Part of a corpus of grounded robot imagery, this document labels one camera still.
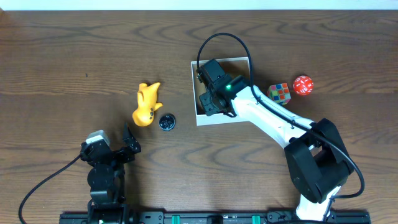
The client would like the black round cap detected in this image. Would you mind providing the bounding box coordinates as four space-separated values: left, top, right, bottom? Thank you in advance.
159 114 176 131

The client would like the yellow rubber toy animal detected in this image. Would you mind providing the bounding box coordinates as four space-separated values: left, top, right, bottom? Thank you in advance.
132 82 163 127

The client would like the colourful puzzle cube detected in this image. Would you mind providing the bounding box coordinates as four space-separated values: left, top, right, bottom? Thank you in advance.
267 83 292 105

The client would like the red ball with white numbers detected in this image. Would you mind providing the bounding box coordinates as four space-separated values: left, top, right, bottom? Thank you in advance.
293 75 314 96

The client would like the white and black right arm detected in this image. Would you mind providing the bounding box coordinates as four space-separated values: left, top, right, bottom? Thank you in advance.
198 74 358 222

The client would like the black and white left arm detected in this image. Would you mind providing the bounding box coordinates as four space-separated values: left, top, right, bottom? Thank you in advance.
80 124 141 224

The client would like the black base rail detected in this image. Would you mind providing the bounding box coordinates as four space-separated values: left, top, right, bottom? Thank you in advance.
58 210 371 224

